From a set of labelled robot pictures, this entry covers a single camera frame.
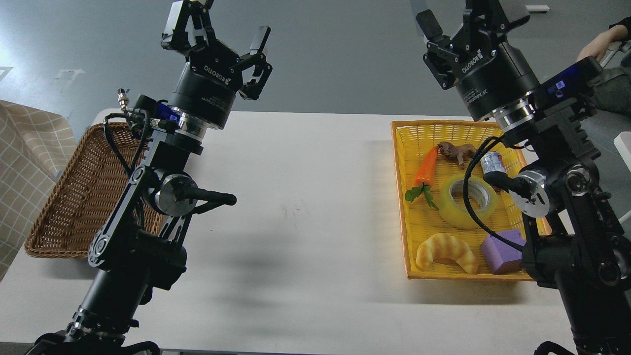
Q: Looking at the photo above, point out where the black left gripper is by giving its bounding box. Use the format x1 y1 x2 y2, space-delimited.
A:
161 0 273 130

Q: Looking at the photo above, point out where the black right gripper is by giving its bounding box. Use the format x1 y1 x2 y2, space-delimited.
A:
416 0 539 120

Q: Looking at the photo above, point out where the yellow tape roll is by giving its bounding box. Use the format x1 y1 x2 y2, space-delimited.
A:
437 174 498 231

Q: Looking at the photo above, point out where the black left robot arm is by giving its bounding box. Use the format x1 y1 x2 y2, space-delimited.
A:
29 0 272 355

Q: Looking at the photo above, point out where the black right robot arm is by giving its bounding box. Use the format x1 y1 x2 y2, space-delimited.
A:
416 0 630 355

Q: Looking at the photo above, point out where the white floor stand base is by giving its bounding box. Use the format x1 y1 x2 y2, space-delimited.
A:
526 5 550 13

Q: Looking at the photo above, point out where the seated person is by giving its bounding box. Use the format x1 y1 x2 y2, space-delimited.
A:
577 17 631 119

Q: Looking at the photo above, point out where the brown toy animal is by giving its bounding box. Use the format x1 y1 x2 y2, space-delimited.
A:
437 142 478 170

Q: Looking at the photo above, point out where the small blue white can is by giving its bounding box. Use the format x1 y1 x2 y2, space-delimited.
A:
480 151 507 176

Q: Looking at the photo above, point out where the orange toy carrot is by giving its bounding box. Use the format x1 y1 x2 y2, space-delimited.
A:
404 144 439 211

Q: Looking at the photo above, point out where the yellow plastic basket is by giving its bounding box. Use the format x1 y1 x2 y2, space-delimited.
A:
391 120 534 282

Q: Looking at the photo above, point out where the brown wicker basket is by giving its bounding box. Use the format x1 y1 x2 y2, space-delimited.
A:
25 122 171 260

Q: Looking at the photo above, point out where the beige checkered cloth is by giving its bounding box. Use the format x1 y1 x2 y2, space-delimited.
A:
0 101 76 277

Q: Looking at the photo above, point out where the toy croissant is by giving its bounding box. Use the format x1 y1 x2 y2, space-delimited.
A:
415 232 479 274

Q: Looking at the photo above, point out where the purple foam block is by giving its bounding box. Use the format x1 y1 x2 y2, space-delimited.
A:
480 234 522 275

